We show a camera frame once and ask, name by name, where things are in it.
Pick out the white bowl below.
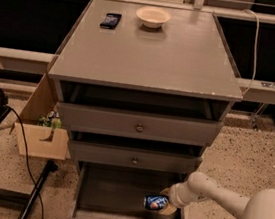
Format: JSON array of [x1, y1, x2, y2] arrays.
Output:
[[136, 6, 171, 29]]

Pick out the grey top drawer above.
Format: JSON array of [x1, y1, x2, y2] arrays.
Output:
[[56, 102, 222, 146]]

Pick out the grey bottom drawer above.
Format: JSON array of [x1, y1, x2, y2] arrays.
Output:
[[67, 163, 184, 219]]

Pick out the grey drawer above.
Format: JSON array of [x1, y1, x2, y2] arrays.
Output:
[[67, 163, 184, 219], [68, 140, 203, 174], [56, 102, 222, 146]]

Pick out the blue pepsi can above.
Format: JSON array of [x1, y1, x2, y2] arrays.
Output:
[[143, 194, 169, 211]]

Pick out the grey drawer cabinet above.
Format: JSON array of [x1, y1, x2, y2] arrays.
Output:
[[37, 0, 254, 182]]

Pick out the wooden box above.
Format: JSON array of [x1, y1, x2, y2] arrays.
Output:
[[14, 75, 70, 160]]

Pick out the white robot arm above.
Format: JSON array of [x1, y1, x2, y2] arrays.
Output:
[[160, 172, 275, 219]]

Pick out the dark blue snack packet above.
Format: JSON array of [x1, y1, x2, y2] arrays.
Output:
[[100, 13, 122, 30]]

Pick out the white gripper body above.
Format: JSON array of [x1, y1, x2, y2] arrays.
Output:
[[168, 182, 191, 208]]

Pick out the white cable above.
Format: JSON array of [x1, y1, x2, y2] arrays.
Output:
[[231, 8, 265, 98]]

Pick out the green snack bags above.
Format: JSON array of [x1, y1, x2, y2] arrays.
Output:
[[38, 110, 62, 129]]

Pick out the grey middle drawer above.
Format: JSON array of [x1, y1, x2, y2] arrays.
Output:
[[68, 140, 203, 174]]

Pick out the black cable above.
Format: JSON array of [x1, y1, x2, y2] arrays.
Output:
[[0, 104, 59, 219]]

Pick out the black stand frame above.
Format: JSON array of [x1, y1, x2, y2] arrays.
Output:
[[0, 105, 66, 219]]

